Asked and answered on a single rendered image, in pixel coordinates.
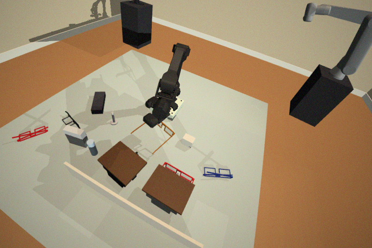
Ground orange-brown glasses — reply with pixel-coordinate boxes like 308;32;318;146
131;122;175;154

